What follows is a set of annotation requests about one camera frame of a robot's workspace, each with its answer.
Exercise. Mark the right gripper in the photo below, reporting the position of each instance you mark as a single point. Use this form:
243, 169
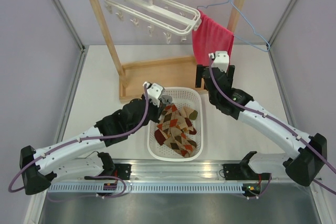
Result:
198, 79

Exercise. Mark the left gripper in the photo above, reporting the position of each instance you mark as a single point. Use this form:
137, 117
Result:
158, 110

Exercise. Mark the argyle sock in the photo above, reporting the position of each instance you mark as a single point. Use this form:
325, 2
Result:
171, 117
180, 143

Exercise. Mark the beige striped sock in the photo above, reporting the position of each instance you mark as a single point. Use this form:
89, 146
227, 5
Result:
188, 113
191, 130

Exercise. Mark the grey sock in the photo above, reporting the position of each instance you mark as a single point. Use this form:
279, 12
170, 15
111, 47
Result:
166, 100

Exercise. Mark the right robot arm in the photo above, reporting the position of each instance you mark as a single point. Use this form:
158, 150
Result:
303, 155

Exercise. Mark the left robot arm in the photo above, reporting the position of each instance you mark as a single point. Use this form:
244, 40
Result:
81, 156

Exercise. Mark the white clip sock hanger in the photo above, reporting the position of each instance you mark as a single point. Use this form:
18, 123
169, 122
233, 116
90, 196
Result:
171, 17

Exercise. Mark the pink towel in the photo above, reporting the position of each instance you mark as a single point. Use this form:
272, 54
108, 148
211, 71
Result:
210, 37

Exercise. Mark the wooden clothes rack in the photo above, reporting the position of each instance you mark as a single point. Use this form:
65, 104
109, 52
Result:
171, 72

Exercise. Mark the white perforated plastic basket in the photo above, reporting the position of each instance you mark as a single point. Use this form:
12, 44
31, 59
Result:
181, 97

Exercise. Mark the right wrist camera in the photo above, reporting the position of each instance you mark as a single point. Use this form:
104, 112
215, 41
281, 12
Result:
220, 60

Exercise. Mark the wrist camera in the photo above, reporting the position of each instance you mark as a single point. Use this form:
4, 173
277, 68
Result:
220, 60
154, 92

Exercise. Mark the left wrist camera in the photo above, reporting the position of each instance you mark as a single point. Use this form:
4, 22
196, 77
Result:
154, 92

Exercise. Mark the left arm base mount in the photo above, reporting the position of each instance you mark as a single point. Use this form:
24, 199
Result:
115, 170

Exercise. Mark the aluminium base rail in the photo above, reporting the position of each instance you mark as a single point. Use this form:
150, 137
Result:
155, 171

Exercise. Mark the white slotted cable duct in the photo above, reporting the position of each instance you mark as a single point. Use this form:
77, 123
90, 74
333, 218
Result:
182, 188

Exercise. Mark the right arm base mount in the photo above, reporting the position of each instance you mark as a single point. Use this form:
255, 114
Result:
236, 172

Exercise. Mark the right aluminium frame post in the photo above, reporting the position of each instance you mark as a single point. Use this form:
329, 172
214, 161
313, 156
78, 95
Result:
289, 8

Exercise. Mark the aluminium frame post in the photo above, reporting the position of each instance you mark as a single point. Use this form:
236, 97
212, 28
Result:
69, 25
289, 8

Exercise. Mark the left aluminium frame post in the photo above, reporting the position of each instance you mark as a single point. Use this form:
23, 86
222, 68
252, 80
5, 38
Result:
69, 25

